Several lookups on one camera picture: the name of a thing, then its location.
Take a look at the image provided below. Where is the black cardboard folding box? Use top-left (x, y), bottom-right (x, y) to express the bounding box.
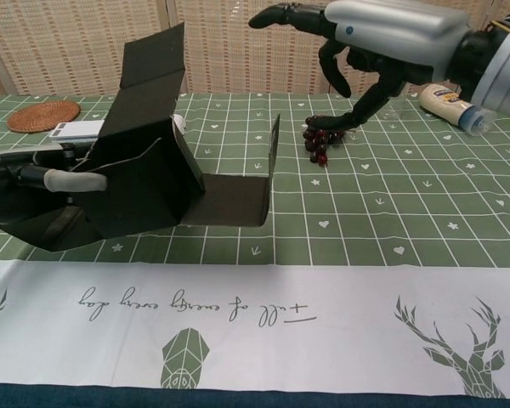
top-left (33, 21), bottom-right (281, 252)

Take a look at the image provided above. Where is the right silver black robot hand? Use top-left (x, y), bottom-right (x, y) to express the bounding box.
top-left (248, 0), bottom-right (471, 133)

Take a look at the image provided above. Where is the mayonnaise squeeze bottle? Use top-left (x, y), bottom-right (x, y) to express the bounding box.
top-left (418, 83), bottom-right (497, 137)

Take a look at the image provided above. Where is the white folded laptop stand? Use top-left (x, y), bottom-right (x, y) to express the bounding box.
top-left (49, 113), bottom-right (187, 144)

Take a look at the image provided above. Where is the clear plastic cup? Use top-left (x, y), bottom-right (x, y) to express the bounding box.
top-left (376, 82), bottom-right (409, 122)

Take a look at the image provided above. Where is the dark red grape bunch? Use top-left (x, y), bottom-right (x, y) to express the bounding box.
top-left (302, 114), bottom-right (358, 166)

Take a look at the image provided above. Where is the round woven rattan coaster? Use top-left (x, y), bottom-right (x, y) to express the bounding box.
top-left (7, 100), bottom-right (82, 134)

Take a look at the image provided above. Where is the woven bamboo folding screen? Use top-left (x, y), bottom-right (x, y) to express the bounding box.
top-left (0, 0), bottom-right (510, 97)

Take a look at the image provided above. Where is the green checked white tablecloth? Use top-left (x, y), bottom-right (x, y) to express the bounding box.
top-left (0, 91), bottom-right (510, 390)

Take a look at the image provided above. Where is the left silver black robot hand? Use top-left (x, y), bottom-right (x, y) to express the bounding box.
top-left (0, 144), bottom-right (108, 233)

